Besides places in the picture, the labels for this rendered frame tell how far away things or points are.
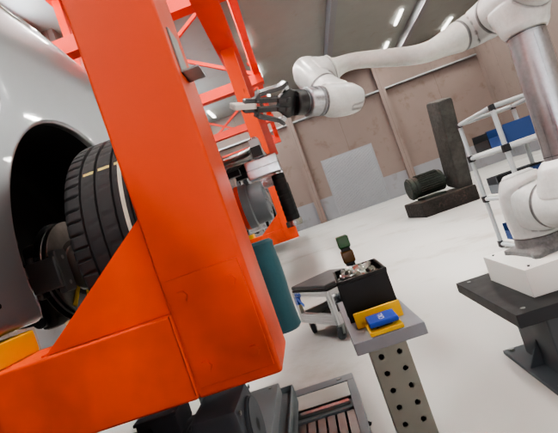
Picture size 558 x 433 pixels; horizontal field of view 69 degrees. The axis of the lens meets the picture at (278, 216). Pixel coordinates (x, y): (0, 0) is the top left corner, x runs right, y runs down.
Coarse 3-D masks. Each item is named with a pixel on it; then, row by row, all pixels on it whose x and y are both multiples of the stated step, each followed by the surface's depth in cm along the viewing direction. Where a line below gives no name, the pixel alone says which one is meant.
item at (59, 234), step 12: (48, 228) 128; (60, 228) 131; (48, 240) 123; (60, 240) 129; (72, 252) 129; (72, 264) 127; (84, 288) 132; (60, 300) 122; (72, 300) 124; (72, 312) 125
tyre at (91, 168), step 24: (96, 144) 119; (72, 168) 106; (96, 168) 104; (72, 192) 100; (96, 192) 100; (72, 216) 98; (96, 216) 97; (120, 216) 97; (72, 240) 96; (96, 240) 96; (120, 240) 95; (96, 264) 96
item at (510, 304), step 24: (480, 288) 148; (504, 288) 140; (504, 312) 123; (528, 312) 114; (552, 312) 114; (528, 336) 144; (552, 336) 126; (528, 360) 144; (552, 360) 131; (552, 384) 126
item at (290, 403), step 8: (288, 392) 155; (288, 400) 148; (296, 400) 152; (280, 408) 144; (288, 408) 142; (296, 408) 146; (280, 416) 138; (288, 416) 136; (296, 416) 141; (280, 424) 132; (288, 424) 126; (296, 424) 136; (280, 432) 128; (288, 432) 121; (296, 432) 131
